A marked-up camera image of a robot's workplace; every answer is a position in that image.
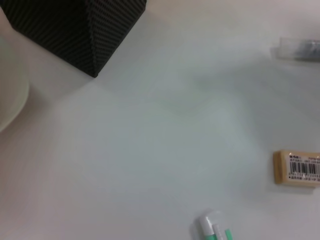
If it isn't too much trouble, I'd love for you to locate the mint green pen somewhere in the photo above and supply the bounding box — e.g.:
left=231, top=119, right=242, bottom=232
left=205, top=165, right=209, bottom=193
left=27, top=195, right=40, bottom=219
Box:
left=194, top=209, right=235, bottom=240

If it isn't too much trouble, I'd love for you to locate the black mesh pen holder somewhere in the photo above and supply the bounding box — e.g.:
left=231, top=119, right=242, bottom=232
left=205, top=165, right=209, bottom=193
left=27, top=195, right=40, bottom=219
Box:
left=0, top=0, right=148, bottom=79

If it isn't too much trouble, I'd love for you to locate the pale green glass fruit plate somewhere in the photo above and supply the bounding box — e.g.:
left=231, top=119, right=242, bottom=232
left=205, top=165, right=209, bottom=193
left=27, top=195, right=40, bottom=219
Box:
left=0, top=37, right=31, bottom=134

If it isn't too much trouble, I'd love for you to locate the beige eraser with barcode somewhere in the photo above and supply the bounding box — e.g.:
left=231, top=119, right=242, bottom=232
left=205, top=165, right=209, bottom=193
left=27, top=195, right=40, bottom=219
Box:
left=272, top=149, right=320, bottom=188

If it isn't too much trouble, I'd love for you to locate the grey pen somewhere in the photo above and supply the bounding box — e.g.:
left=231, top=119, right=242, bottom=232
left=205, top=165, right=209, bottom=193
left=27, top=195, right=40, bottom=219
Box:
left=274, top=36, right=320, bottom=62

